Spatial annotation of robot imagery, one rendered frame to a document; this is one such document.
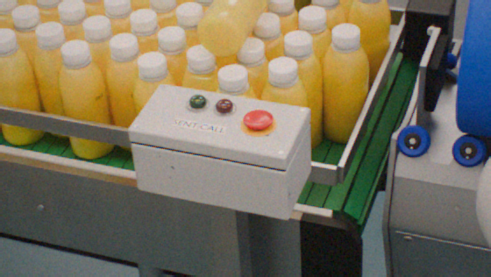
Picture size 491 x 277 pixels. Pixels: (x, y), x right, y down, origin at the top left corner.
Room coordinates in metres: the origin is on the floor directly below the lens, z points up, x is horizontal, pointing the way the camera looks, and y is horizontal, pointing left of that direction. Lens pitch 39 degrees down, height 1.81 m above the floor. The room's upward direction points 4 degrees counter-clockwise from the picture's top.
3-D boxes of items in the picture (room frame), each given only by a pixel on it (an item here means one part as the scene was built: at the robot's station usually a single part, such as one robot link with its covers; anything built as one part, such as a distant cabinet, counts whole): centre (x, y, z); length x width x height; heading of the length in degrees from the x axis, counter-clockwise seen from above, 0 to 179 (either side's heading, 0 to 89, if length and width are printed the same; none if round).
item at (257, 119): (0.92, -0.02, 1.11); 0.04 x 0.04 x 0.01
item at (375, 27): (1.27, -0.21, 0.98); 0.07 x 0.07 x 0.16
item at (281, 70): (1.07, -0.06, 1.07); 0.04 x 0.04 x 0.02
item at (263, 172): (0.94, 0.03, 1.05); 0.20 x 0.10 x 0.10; 68
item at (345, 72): (1.14, -0.15, 0.98); 0.07 x 0.07 x 0.16
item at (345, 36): (1.14, -0.15, 1.07); 0.04 x 0.04 x 0.02
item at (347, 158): (1.16, -0.20, 0.96); 0.40 x 0.01 x 0.03; 158
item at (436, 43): (1.13, -0.28, 0.99); 0.10 x 0.02 x 0.12; 158
